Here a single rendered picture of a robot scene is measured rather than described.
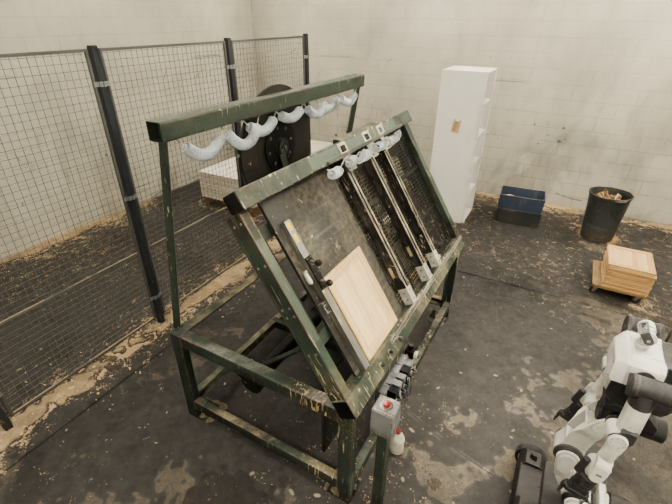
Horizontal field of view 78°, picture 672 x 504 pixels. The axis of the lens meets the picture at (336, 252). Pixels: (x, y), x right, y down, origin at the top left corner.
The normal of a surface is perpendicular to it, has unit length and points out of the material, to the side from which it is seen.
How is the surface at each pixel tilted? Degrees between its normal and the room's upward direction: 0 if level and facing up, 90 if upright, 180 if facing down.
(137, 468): 0
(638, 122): 90
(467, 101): 90
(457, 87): 90
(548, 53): 90
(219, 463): 0
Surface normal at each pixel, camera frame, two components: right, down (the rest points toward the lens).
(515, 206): -0.40, 0.45
